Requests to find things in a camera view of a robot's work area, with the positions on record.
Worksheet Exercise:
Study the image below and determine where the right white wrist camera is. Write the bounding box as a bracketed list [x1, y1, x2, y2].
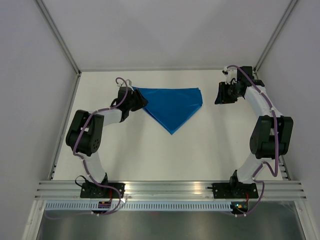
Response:
[222, 66, 238, 85]

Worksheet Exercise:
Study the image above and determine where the aluminium frame post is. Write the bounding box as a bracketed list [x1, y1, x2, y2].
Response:
[253, 0, 300, 73]
[34, 0, 81, 76]

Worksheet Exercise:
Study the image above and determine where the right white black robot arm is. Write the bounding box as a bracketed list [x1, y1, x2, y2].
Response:
[214, 65, 294, 198]

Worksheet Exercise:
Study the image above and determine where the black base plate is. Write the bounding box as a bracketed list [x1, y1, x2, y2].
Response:
[80, 182, 125, 199]
[211, 182, 259, 199]

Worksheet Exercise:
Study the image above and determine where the right aluminium frame post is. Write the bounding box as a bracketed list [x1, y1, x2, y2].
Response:
[253, 0, 300, 73]

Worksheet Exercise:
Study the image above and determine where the blue cloth napkin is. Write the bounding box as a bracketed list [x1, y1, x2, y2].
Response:
[138, 87, 203, 135]

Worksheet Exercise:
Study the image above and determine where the aluminium mounting rail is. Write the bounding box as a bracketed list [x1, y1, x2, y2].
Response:
[34, 180, 307, 201]

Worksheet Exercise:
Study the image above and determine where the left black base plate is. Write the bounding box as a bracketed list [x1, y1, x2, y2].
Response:
[80, 182, 125, 199]

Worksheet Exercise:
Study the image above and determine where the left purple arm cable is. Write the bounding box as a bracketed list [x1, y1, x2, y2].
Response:
[44, 76, 133, 221]

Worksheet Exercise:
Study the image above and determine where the left aluminium frame post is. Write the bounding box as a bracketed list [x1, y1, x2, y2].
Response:
[34, 0, 81, 76]

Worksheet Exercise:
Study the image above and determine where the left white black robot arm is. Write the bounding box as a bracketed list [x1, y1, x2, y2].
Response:
[65, 87, 148, 198]

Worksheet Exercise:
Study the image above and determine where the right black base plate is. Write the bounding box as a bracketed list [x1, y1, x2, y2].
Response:
[211, 182, 259, 199]

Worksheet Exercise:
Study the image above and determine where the white slotted cable duct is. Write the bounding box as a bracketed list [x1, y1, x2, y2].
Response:
[45, 200, 232, 212]

